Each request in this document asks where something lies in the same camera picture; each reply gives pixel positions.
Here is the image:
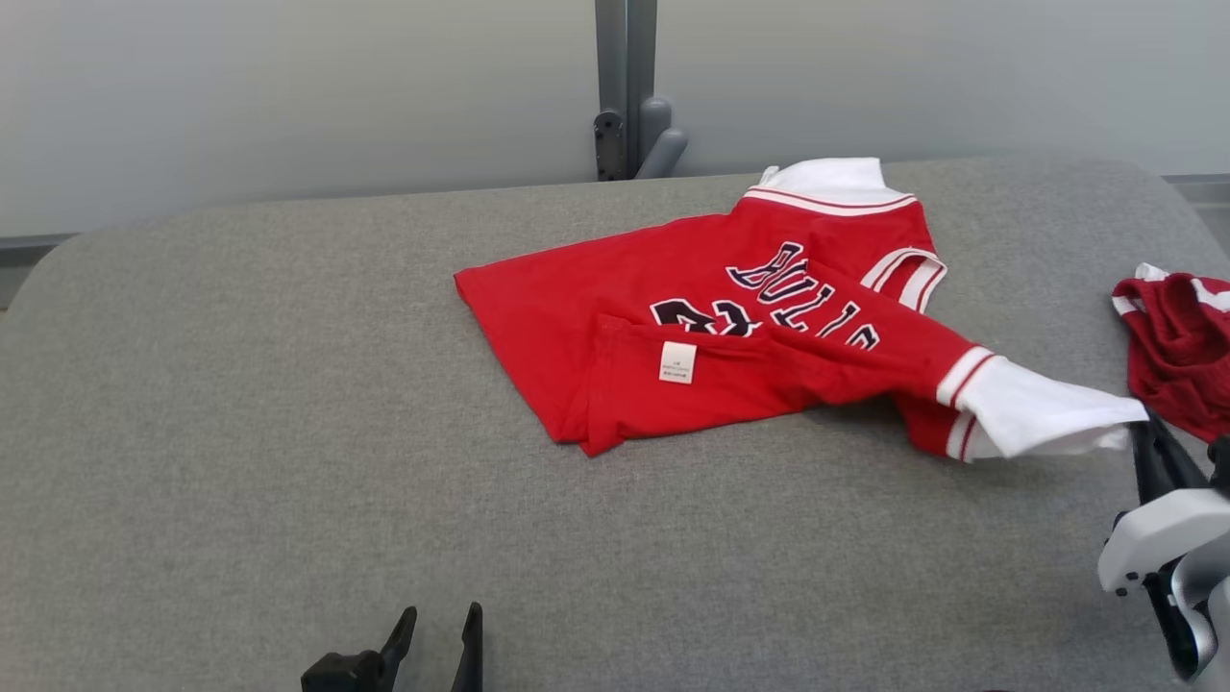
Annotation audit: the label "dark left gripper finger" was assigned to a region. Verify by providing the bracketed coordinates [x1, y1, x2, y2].
[451, 603, 484, 692]
[377, 605, 419, 692]

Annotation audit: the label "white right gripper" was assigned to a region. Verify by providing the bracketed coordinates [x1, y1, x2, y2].
[1098, 408, 1230, 597]

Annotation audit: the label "red shorts with white stripes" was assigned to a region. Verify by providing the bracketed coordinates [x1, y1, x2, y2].
[1112, 262, 1230, 443]

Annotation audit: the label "red white basketball jersey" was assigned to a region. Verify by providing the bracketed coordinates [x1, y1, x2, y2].
[454, 157, 1150, 464]

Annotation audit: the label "grey metal floor rail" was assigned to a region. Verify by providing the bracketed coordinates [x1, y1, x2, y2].
[1161, 173, 1230, 253]
[0, 233, 80, 310]

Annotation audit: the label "grey metal frame post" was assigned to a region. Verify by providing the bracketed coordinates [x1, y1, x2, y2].
[593, 0, 689, 182]

